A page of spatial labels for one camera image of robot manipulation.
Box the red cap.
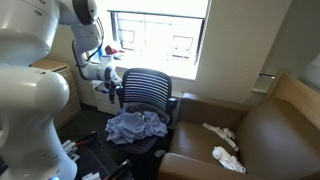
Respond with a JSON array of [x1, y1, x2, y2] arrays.
[[104, 44, 125, 56]]

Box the grey striped cushion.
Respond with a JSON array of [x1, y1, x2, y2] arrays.
[[298, 53, 320, 93]]

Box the small white floor scrap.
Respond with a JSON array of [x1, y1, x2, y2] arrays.
[[154, 149, 167, 159]]

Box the white wall radiator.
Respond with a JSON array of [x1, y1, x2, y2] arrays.
[[90, 79, 123, 116]]

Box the brown leather sofa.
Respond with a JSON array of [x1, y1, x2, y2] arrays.
[[157, 69, 320, 180]]

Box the red and black tool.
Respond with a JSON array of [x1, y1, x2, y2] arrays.
[[74, 130, 100, 148]]

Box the bunched white cloth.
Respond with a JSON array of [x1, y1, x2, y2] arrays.
[[212, 145, 247, 174]]

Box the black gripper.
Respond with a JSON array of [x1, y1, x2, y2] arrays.
[[105, 78, 123, 105]]

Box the black slatted office chair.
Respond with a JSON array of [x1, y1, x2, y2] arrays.
[[100, 67, 179, 156]]

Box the long white cloth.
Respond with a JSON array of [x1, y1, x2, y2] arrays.
[[201, 122, 240, 152]]

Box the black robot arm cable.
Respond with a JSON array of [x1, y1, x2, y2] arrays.
[[71, 17, 105, 80]]

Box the crumpled light blue shirt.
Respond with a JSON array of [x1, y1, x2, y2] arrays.
[[105, 107, 169, 145]]

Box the black perforated robot table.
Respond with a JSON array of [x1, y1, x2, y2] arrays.
[[61, 130, 134, 180]]

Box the window with dark frame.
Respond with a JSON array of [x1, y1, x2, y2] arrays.
[[87, 0, 213, 81]]

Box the light wood drawer cabinet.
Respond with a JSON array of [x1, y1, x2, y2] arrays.
[[30, 59, 82, 130]]

